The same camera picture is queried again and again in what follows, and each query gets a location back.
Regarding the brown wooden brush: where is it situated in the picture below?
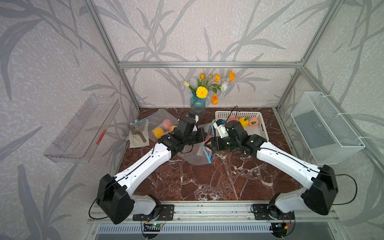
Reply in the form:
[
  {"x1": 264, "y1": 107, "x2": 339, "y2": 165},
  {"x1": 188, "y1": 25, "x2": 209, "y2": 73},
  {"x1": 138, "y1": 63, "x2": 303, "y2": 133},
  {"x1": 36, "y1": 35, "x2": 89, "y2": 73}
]
[{"x1": 130, "y1": 125, "x2": 147, "y2": 143}]

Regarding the white wire mesh basket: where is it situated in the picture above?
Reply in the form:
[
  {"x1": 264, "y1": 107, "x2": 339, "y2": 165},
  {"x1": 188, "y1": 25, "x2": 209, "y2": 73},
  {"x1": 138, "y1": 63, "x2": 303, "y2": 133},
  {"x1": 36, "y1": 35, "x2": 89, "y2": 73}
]
[{"x1": 291, "y1": 92, "x2": 366, "y2": 165}]

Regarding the clear plastic wall tray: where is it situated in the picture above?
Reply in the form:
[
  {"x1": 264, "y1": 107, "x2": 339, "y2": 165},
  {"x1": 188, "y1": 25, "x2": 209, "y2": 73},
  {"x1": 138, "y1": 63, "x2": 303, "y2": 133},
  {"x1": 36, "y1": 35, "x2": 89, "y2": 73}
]
[{"x1": 43, "y1": 94, "x2": 121, "y2": 164}]

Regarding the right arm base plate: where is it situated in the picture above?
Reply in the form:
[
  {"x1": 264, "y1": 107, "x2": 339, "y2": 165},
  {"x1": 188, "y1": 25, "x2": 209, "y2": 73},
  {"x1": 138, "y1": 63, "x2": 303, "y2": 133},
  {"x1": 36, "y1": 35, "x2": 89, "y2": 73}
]
[{"x1": 250, "y1": 204, "x2": 296, "y2": 221}]

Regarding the circuit board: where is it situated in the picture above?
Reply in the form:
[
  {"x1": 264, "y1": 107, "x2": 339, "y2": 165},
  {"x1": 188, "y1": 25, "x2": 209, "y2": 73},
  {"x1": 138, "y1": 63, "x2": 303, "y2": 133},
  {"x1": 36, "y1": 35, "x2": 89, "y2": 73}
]
[
  {"x1": 143, "y1": 222, "x2": 162, "y2": 232},
  {"x1": 270, "y1": 223, "x2": 288, "y2": 234}
]

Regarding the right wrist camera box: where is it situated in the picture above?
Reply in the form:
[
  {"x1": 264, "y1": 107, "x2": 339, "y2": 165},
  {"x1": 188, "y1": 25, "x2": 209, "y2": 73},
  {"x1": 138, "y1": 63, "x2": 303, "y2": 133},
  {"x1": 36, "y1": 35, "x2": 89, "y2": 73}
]
[{"x1": 213, "y1": 119, "x2": 229, "y2": 138}]

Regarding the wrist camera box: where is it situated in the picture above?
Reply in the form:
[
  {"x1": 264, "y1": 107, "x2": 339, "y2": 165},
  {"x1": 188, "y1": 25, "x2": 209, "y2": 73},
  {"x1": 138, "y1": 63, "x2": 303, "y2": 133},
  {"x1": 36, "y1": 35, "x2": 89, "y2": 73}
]
[
  {"x1": 189, "y1": 114, "x2": 199, "y2": 122},
  {"x1": 213, "y1": 119, "x2": 229, "y2": 138}
]

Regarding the clear zip-top bag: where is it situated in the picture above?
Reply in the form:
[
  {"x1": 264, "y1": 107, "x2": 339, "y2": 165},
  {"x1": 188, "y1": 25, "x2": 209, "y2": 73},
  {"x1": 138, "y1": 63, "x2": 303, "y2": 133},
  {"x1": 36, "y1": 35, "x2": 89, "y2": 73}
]
[
  {"x1": 139, "y1": 109, "x2": 179, "y2": 142},
  {"x1": 179, "y1": 121, "x2": 216, "y2": 166}
]

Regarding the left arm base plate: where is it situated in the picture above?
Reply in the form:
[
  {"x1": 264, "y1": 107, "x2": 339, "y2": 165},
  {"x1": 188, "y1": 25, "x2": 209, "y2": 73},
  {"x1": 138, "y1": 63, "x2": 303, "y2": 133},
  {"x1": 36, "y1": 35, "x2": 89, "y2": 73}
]
[{"x1": 133, "y1": 204, "x2": 175, "y2": 222}]

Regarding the left circuit board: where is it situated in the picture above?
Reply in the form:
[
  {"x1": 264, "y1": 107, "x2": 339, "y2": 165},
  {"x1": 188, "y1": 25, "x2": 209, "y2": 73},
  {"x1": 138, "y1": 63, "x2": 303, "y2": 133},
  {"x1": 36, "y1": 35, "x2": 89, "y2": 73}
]
[{"x1": 143, "y1": 222, "x2": 162, "y2": 232}]

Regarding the aluminium frame rail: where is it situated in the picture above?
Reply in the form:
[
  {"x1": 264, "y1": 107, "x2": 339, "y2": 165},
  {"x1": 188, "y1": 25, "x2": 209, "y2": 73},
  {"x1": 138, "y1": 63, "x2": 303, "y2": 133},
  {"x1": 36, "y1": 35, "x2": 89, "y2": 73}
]
[{"x1": 86, "y1": 201, "x2": 343, "y2": 224}]

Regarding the right circuit board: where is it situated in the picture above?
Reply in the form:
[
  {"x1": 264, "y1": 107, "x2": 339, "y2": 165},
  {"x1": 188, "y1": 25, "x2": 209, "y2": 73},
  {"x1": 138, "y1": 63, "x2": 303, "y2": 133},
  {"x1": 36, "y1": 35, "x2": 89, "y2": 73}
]
[{"x1": 270, "y1": 223, "x2": 288, "y2": 234}]

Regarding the yellow peach left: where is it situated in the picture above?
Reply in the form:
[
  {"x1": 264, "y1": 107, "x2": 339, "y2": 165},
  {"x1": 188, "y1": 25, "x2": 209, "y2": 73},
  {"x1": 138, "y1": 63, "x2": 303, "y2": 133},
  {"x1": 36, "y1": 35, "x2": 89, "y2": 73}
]
[{"x1": 238, "y1": 118, "x2": 250, "y2": 128}]

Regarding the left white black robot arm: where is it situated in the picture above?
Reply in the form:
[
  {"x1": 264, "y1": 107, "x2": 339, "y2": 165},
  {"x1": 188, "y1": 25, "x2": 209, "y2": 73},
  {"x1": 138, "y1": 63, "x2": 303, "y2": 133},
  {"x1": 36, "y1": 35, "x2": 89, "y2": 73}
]
[{"x1": 95, "y1": 114, "x2": 207, "y2": 225}]

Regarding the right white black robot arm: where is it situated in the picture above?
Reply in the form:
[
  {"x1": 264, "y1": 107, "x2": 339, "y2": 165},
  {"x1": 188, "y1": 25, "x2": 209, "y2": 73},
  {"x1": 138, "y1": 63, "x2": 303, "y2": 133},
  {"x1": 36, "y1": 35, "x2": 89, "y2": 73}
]
[{"x1": 205, "y1": 120, "x2": 339, "y2": 219}]

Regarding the orange yellow flower bouquet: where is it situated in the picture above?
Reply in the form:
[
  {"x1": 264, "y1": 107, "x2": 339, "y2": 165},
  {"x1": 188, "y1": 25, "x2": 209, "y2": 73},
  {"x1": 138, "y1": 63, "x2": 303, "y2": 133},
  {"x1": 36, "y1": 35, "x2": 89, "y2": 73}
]
[{"x1": 184, "y1": 71, "x2": 236, "y2": 105}]

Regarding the yellow peach with leaf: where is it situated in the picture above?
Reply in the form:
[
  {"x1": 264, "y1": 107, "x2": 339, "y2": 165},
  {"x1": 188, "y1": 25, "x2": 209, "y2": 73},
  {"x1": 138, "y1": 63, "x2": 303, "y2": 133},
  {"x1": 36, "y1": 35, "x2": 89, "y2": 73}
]
[{"x1": 153, "y1": 127, "x2": 164, "y2": 139}]

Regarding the blue glass vase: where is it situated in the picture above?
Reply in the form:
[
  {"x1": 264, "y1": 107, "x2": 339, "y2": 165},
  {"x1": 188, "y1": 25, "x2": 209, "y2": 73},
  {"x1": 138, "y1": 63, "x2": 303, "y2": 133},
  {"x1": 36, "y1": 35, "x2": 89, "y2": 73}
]
[{"x1": 190, "y1": 94, "x2": 206, "y2": 116}]

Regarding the white perforated plastic basket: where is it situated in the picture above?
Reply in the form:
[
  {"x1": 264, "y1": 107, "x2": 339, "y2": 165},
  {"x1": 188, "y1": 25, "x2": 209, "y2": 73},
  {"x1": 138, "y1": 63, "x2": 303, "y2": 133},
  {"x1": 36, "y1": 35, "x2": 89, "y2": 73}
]
[{"x1": 215, "y1": 111, "x2": 269, "y2": 141}]

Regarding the pink peach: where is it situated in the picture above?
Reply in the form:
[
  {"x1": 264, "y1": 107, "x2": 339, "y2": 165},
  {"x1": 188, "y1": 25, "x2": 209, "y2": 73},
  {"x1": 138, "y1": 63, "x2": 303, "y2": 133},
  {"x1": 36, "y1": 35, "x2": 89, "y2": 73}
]
[
  {"x1": 249, "y1": 118, "x2": 259, "y2": 127},
  {"x1": 162, "y1": 119, "x2": 173, "y2": 131},
  {"x1": 204, "y1": 136, "x2": 213, "y2": 152},
  {"x1": 228, "y1": 115, "x2": 239, "y2": 122}
]

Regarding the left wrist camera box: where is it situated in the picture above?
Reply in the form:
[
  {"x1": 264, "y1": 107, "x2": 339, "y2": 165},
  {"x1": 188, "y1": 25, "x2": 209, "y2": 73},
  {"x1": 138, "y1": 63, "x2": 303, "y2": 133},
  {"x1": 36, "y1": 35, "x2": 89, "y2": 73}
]
[{"x1": 189, "y1": 114, "x2": 199, "y2": 122}]

